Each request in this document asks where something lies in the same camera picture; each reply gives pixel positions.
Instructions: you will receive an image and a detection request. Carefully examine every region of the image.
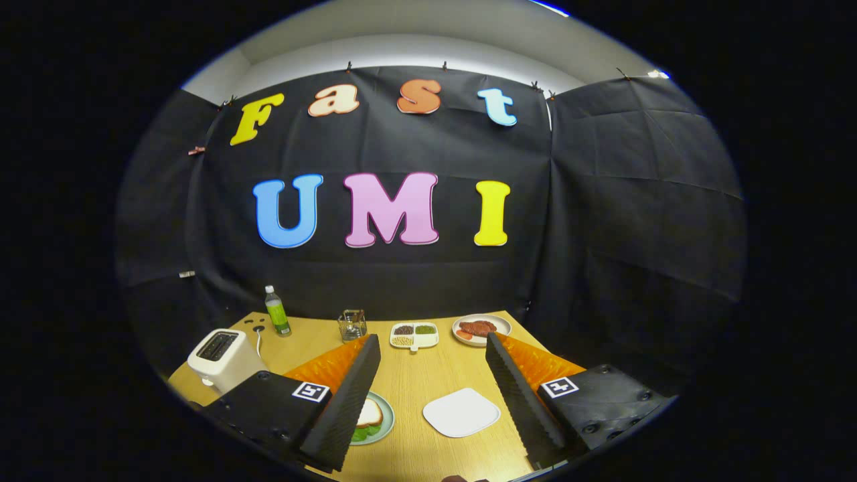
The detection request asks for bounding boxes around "toasted bread slice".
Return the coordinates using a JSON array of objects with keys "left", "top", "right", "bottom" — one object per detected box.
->
[{"left": 355, "top": 398, "right": 384, "bottom": 429}]

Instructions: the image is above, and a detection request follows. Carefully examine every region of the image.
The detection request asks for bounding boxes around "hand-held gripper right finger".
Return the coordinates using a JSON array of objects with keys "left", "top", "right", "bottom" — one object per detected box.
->
[{"left": 485, "top": 331, "right": 670, "bottom": 469}]

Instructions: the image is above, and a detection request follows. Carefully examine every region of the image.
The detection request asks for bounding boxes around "white round steak plate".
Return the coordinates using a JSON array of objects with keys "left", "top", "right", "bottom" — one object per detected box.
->
[{"left": 452, "top": 314, "right": 513, "bottom": 347}]

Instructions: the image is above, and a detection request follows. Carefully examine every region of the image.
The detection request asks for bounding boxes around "wire utensil holder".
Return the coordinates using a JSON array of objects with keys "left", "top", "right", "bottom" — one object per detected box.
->
[{"left": 337, "top": 309, "right": 368, "bottom": 343}]

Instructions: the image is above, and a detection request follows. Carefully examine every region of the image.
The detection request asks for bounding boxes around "green label water bottle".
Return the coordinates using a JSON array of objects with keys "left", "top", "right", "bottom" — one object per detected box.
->
[{"left": 264, "top": 285, "right": 293, "bottom": 337}]

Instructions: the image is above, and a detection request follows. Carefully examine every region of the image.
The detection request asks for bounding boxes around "pale green round plate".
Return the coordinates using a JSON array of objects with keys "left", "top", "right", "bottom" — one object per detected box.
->
[{"left": 349, "top": 390, "right": 396, "bottom": 447}]

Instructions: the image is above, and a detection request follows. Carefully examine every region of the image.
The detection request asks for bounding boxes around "white square plate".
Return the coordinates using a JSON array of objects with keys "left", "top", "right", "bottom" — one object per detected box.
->
[{"left": 422, "top": 388, "right": 501, "bottom": 439}]

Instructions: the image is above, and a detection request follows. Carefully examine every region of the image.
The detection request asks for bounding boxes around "black backdrop cloth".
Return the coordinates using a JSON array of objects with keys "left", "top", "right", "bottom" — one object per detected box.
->
[{"left": 114, "top": 64, "right": 747, "bottom": 396}]

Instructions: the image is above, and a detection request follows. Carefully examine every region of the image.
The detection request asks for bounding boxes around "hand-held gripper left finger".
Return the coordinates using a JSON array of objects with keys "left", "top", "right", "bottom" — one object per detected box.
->
[{"left": 201, "top": 333, "right": 382, "bottom": 473}]

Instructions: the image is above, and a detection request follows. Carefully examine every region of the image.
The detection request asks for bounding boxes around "white divided dish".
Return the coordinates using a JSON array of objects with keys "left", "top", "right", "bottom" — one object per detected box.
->
[{"left": 390, "top": 322, "right": 440, "bottom": 353}]

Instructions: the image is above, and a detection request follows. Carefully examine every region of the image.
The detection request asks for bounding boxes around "white toaster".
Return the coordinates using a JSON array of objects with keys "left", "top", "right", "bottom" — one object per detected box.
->
[{"left": 187, "top": 328, "right": 268, "bottom": 395}]

